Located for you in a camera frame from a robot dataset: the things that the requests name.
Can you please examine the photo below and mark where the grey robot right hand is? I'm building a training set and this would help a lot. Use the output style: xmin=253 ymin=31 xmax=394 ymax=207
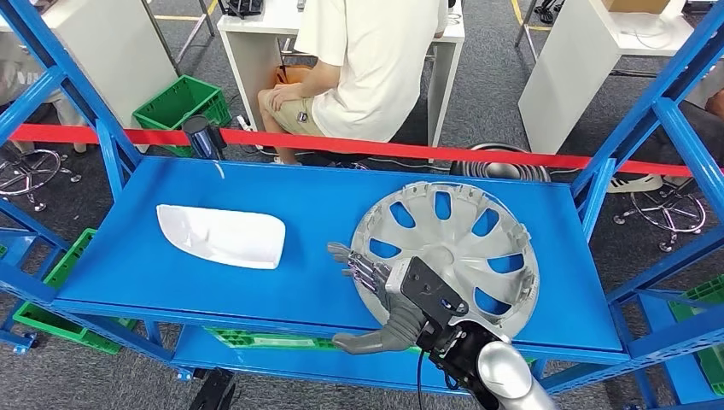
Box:
xmin=326 ymin=242 xmax=431 ymax=356

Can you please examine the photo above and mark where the silver plastic wheel hubcap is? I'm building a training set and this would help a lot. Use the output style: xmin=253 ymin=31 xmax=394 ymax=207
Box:
xmin=349 ymin=180 xmax=540 ymax=343

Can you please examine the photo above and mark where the red barrier belt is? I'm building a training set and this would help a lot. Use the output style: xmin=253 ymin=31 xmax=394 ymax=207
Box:
xmin=8 ymin=123 xmax=694 ymax=179

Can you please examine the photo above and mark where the ribbed round grey base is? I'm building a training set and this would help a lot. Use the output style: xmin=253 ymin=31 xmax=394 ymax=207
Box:
xmin=449 ymin=142 xmax=552 ymax=184

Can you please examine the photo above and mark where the white plastic mirror cover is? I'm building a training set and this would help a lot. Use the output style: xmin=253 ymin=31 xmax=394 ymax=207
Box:
xmin=155 ymin=204 xmax=287 ymax=271

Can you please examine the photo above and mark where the person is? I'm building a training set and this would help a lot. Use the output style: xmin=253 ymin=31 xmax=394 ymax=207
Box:
xmin=257 ymin=0 xmax=451 ymax=167
xmin=608 ymin=61 xmax=724 ymax=195
xmin=0 ymin=31 xmax=89 ymax=154

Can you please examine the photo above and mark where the swivel chair chrome base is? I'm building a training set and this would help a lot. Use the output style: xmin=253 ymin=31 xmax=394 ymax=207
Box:
xmin=0 ymin=148 xmax=83 ymax=214
xmin=613 ymin=184 xmax=708 ymax=254

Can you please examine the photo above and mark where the white desk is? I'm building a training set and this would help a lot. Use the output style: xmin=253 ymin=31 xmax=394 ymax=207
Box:
xmin=0 ymin=0 xmax=179 ymax=154
xmin=216 ymin=0 xmax=466 ymax=149
xmin=517 ymin=0 xmax=724 ymax=155

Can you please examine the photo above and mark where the black chrome barrier post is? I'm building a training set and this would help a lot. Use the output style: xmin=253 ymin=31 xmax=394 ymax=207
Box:
xmin=182 ymin=114 xmax=227 ymax=161

